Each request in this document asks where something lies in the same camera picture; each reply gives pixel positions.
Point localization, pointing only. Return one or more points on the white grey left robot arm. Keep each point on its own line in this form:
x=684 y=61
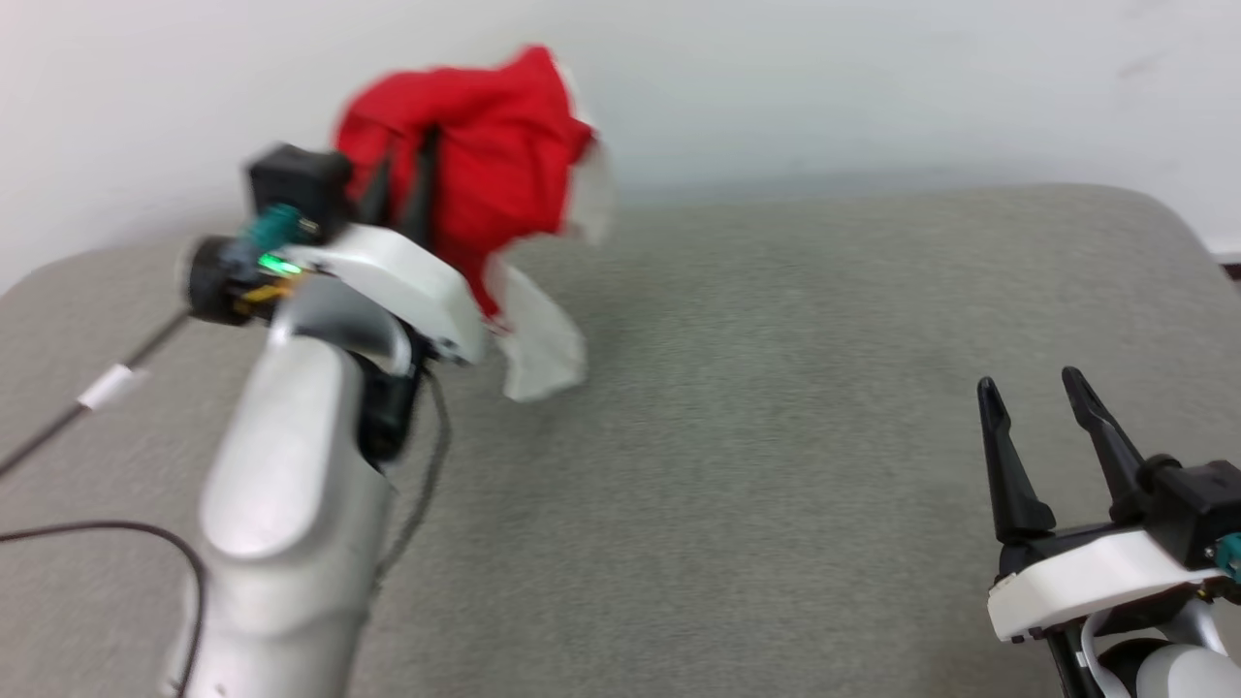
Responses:
x=281 y=485

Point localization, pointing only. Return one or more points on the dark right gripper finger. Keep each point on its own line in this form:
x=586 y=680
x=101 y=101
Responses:
x=1013 y=485
x=1110 y=456

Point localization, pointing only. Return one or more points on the grey fabric sofa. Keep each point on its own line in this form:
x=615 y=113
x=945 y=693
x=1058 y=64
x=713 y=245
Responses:
x=776 y=407

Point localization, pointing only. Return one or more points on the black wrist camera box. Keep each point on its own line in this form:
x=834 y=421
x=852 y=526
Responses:
x=301 y=184
x=1197 y=509

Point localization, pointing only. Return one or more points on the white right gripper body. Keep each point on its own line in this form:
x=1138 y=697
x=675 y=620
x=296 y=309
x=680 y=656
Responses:
x=1086 y=577

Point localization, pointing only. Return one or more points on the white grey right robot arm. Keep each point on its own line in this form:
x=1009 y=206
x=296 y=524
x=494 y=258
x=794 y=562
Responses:
x=1173 y=669

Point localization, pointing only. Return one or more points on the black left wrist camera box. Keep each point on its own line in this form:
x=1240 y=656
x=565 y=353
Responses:
x=301 y=184

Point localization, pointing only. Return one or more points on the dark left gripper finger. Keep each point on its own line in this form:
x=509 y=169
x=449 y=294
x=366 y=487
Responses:
x=376 y=199
x=422 y=194

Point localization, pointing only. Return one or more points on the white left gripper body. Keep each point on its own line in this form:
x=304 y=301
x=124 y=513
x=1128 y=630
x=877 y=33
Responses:
x=407 y=281

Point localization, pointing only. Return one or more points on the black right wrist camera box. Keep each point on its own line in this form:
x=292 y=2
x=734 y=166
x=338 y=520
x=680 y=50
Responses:
x=1197 y=509

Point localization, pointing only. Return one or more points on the red garment with white trim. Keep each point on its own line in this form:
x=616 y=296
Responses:
x=504 y=145

